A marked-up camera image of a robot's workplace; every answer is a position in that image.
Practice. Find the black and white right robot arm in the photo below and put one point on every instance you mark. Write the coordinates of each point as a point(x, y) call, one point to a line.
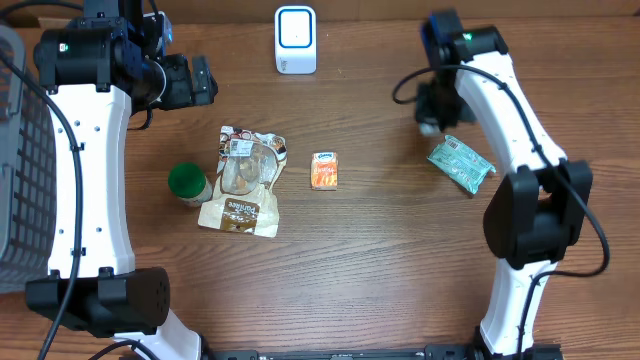
point(540, 205)

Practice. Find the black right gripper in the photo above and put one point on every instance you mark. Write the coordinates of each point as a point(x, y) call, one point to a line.
point(429, 119)

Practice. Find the teal wet wipes pack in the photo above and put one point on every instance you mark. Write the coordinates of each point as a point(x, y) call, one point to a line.
point(461, 163)

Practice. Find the white barcode scanner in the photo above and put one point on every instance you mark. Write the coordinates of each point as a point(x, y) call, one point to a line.
point(295, 40)

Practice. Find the beige snack pouch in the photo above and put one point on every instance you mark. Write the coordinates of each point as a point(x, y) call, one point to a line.
point(243, 200)

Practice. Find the grey plastic mesh basket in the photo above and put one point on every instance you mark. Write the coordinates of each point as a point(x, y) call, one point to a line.
point(28, 184)

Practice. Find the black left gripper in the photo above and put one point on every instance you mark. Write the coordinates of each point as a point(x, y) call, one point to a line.
point(201, 80)

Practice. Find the orange tissue packet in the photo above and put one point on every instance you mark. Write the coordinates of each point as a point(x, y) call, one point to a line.
point(324, 171)

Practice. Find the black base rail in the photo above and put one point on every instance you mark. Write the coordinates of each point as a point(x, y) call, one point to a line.
point(340, 355)

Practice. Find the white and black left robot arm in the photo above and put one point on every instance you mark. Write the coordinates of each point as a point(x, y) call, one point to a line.
point(105, 66)

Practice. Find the green lidded jar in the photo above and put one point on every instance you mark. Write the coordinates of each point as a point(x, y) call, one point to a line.
point(189, 184)

